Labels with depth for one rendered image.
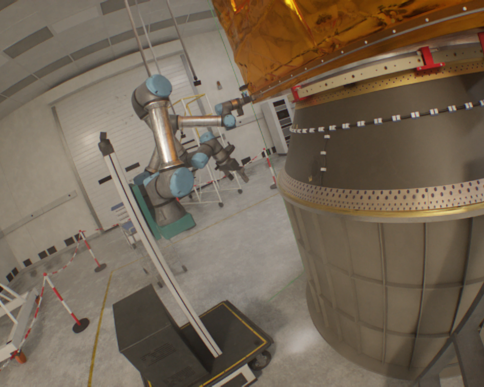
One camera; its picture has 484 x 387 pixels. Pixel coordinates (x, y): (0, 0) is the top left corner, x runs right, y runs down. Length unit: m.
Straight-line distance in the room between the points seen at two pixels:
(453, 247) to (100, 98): 8.77
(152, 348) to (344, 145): 1.41
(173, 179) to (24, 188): 8.88
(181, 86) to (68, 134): 4.09
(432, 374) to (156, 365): 1.35
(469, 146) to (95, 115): 8.64
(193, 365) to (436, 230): 1.45
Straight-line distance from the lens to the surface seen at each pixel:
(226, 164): 1.29
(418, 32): 1.02
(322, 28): 1.28
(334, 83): 1.20
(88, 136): 8.64
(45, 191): 9.30
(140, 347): 1.46
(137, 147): 8.37
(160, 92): 1.07
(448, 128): 1.07
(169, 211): 1.15
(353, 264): 1.29
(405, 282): 1.24
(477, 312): 0.85
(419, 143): 1.04
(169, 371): 1.62
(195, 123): 1.55
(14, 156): 9.85
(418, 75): 1.14
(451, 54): 1.16
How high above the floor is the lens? 1.64
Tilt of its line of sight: 16 degrees down
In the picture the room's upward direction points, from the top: 20 degrees counter-clockwise
